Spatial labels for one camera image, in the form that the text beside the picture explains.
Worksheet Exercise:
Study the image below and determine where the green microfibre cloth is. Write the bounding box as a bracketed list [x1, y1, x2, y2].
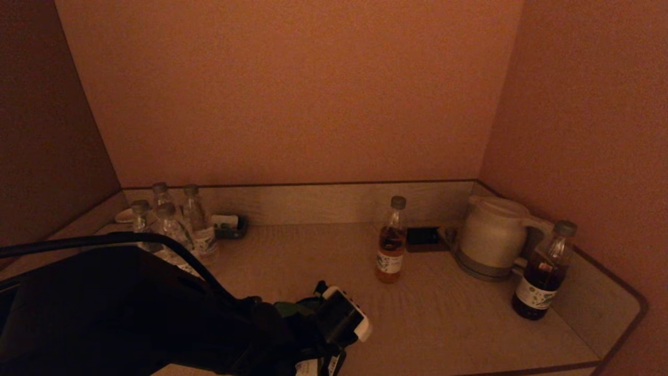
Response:
[274, 299, 321, 318]

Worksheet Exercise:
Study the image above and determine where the small black tray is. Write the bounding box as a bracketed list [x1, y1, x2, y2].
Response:
[213, 214, 249, 240]

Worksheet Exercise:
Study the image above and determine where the orange tea bottle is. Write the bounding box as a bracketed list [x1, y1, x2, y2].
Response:
[376, 196, 407, 284]

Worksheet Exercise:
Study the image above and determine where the clear water bottle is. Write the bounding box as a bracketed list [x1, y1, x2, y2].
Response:
[132, 200, 157, 234]
[183, 184, 219, 256]
[157, 203, 201, 277]
[151, 182, 178, 215]

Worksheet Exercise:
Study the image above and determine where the grey kettle base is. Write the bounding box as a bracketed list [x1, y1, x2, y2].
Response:
[454, 250, 517, 282]

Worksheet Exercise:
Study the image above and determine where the white electric kettle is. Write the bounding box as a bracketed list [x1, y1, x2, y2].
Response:
[459, 196, 553, 271]

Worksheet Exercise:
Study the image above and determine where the dark tea bottle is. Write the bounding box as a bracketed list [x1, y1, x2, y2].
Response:
[511, 220, 578, 321]

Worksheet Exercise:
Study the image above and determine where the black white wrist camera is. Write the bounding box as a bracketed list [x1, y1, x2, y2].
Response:
[313, 282, 373, 345]

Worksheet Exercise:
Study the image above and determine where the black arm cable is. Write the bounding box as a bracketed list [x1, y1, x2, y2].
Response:
[0, 232, 235, 303]

